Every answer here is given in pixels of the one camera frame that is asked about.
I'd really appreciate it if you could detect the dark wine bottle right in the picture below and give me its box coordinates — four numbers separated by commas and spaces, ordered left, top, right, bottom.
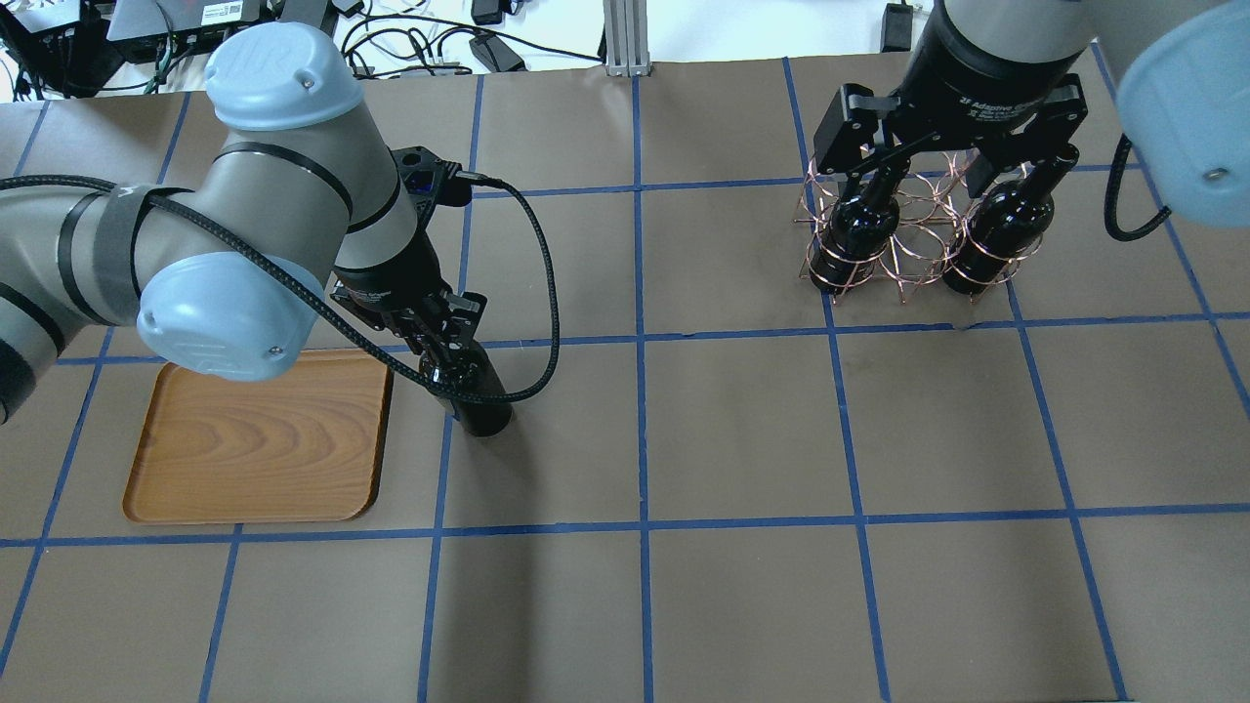
943, 156, 1076, 296

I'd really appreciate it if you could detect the black gripper near tray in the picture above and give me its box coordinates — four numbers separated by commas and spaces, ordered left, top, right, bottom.
331, 234, 488, 357

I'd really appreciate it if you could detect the black gripper near basket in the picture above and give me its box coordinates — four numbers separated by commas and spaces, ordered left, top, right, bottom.
813, 39, 1089, 201

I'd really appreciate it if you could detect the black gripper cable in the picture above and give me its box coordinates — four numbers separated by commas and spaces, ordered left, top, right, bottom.
146, 171, 563, 403

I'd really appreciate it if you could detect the copper wire wine basket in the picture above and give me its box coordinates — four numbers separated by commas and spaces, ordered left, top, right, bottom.
794, 150, 1044, 304

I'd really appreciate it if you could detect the aluminium frame post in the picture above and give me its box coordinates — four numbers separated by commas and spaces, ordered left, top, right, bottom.
603, 0, 653, 78

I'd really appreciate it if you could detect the black power adapter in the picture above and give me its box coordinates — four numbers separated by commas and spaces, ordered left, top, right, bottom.
468, 35, 528, 74

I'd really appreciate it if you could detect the dark wine bottle left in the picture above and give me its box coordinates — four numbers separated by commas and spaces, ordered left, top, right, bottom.
808, 169, 906, 296

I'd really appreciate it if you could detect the dark wine bottle carried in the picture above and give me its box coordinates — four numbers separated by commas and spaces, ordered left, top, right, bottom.
418, 340, 513, 437

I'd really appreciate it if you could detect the robot arm near tray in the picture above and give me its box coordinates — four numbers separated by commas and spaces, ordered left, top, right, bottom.
3, 21, 485, 420

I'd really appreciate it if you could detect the dark wine bottle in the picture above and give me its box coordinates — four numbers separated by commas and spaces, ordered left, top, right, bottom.
808, 169, 906, 296
943, 156, 1076, 296

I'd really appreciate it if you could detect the wooden tray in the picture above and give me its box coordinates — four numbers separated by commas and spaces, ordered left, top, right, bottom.
123, 349, 394, 525

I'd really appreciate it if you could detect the robot arm near basket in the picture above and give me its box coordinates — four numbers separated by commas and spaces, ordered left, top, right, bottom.
813, 1, 1249, 226

